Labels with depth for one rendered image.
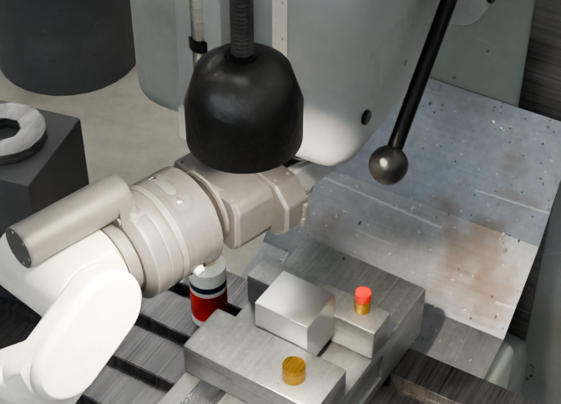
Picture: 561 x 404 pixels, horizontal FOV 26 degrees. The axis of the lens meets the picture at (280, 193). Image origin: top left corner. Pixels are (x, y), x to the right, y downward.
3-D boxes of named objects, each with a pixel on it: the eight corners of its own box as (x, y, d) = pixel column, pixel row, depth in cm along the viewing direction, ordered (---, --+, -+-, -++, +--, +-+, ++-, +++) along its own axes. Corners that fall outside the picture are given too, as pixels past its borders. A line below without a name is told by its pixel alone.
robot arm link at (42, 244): (194, 300, 98) (78, 372, 92) (118, 250, 105) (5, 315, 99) (170, 183, 92) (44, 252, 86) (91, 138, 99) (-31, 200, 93)
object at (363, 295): (365, 317, 120) (366, 300, 118) (351, 310, 121) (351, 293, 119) (373, 307, 121) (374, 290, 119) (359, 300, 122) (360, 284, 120)
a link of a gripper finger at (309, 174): (329, 169, 108) (277, 200, 104) (331, 142, 105) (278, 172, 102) (342, 179, 107) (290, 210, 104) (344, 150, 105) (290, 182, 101)
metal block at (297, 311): (306, 368, 119) (307, 327, 115) (255, 343, 121) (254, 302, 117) (333, 335, 122) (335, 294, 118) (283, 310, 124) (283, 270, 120)
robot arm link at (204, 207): (311, 168, 98) (197, 235, 92) (308, 253, 105) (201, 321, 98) (211, 98, 105) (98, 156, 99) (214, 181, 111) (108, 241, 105)
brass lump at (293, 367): (297, 389, 113) (297, 377, 112) (277, 380, 114) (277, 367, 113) (310, 374, 115) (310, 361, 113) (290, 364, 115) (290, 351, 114)
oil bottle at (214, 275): (215, 335, 133) (211, 264, 125) (184, 320, 134) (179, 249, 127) (235, 311, 135) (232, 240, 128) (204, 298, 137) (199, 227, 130)
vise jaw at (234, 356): (313, 438, 114) (314, 411, 111) (184, 371, 120) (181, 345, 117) (346, 396, 118) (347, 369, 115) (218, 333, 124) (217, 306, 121)
